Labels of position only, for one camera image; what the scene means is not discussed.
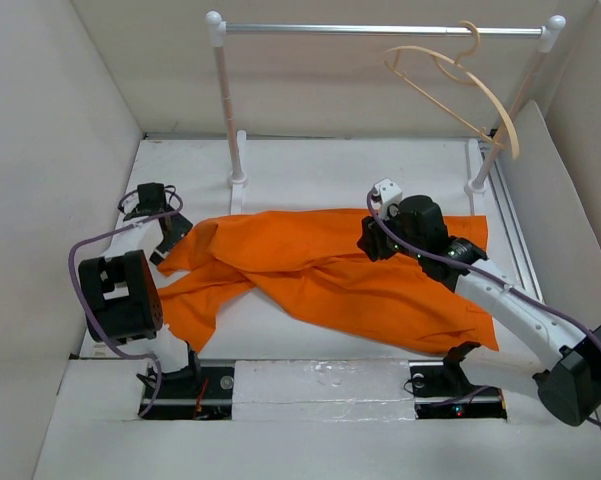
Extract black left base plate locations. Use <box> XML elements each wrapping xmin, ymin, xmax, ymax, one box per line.
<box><xmin>137</xmin><ymin>362</ymin><xmax>235</xmax><ymax>421</ymax></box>

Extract white clothes rack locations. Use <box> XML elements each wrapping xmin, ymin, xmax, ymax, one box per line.
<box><xmin>205</xmin><ymin>11</ymin><xmax>567</xmax><ymax>214</ymax></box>

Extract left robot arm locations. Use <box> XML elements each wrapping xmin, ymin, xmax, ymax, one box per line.
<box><xmin>69</xmin><ymin>182</ymin><xmax>203</xmax><ymax>397</ymax></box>

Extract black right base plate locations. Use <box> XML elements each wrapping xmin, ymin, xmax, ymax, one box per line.
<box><xmin>403</xmin><ymin>342</ymin><xmax>508</xmax><ymax>420</ymax></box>

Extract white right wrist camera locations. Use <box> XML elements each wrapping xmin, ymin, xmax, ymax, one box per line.
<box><xmin>371</xmin><ymin>178</ymin><xmax>403</xmax><ymax>220</ymax></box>

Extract beige plastic hanger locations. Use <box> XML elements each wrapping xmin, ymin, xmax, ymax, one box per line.
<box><xmin>379</xmin><ymin>20</ymin><xmax>521</xmax><ymax>160</ymax></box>

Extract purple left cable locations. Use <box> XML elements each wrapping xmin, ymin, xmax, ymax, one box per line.
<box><xmin>68</xmin><ymin>185</ymin><xmax>185</xmax><ymax>416</ymax></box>

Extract orange trousers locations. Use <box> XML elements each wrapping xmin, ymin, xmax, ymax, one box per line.
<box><xmin>158</xmin><ymin>208</ymin><xmax>499</xmax><ymax>354</ymax></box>

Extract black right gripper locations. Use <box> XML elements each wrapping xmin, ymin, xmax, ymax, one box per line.
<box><xmin>355</xmin><ymin>201</ymin><xmax>425</xmax><ymax>262</ymax></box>

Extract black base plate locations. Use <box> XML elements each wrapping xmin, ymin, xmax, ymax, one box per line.
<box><xmin>137</xmin><ymin>362</ymin><xmax>235</xmax><ymax>421</ymax></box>
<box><xmin>403</xmin><ymin>342</ymin><xmax>508</xmax><ymax>420</ymax></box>

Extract aluminium rail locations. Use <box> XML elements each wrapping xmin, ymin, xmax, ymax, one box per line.
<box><xmin>489</xmin><ymin>158</ymin><xmax>543</xmax><ymax>301</ymax></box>

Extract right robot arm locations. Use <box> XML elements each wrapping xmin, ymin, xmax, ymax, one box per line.
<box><xmin>357</xmin><ymin>186</ymin><xmax>601</xmax><ymax>428</ymax></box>

